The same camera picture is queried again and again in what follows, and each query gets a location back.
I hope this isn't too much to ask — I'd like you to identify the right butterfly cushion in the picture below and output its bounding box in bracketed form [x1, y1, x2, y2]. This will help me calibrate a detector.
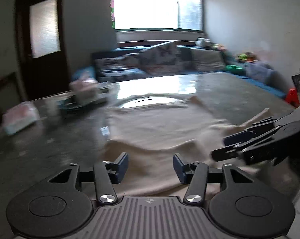
[139, 40, 184, 77]

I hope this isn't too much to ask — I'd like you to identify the green bowl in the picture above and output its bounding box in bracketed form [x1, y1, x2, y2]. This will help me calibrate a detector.
[226, 65, 245, 75]

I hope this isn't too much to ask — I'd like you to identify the red plastic stool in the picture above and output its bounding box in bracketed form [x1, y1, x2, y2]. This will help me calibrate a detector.
[285, 88, 300, 108]

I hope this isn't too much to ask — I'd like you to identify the window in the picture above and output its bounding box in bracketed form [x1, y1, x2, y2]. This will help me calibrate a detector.
[110, 0, 203, 31]

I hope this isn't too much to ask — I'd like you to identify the pink tissue pack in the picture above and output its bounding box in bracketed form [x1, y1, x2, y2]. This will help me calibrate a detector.
[2, 101, 40, 135]

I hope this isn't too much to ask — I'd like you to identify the dark wooden door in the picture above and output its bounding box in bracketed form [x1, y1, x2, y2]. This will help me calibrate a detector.
[15, 0, 69, 100]

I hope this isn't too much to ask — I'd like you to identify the butterfly cushion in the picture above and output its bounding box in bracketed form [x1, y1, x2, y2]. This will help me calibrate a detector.
[95, 53, 151, 83]
[139, 40, 184, 77]

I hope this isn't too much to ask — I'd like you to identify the left butterfly cushion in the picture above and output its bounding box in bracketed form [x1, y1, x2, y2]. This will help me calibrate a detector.
[95, 53, 151, 83]

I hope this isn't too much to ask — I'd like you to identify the plush toys pile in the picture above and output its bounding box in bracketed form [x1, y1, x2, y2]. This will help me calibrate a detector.
[195, 37, 258, 63]

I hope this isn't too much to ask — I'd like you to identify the grey cushion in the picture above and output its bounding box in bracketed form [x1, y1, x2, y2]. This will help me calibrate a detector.
[190, 49, 226, 72]

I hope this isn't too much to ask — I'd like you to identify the blue sofa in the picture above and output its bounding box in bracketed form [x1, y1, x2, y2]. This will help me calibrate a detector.
[72, 40, 286, 99]

